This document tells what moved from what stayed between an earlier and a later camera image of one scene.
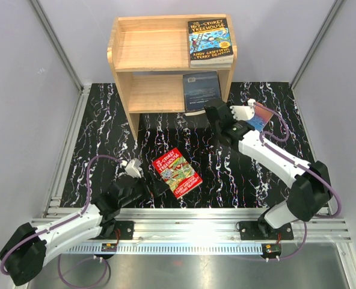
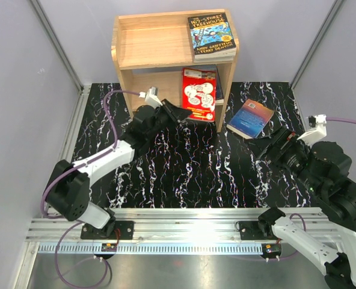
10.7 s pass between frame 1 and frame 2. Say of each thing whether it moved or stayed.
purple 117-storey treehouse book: moved
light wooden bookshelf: stayed
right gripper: moved
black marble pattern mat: stayed
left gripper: moved
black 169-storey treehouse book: moved
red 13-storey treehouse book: moved
